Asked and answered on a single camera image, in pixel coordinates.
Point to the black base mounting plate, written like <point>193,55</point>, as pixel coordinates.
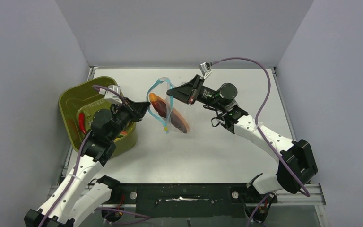
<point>197,200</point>

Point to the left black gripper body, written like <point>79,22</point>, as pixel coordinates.
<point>123,116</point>

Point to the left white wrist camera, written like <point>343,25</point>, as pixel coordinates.
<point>111,94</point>

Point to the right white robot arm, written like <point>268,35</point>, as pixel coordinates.
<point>296,162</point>

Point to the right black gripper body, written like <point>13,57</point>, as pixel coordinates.
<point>205,94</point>

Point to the red toy chili pepper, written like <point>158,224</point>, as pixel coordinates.
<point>81,122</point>

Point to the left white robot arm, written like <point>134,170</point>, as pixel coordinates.
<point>68,206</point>

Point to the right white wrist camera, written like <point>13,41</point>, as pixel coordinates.
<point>205,69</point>

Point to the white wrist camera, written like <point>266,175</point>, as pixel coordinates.
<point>205,69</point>
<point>111,94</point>

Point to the olive green plastic bin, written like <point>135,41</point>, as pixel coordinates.
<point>72,103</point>

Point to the clear zip top bag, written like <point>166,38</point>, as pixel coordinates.
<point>163,82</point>

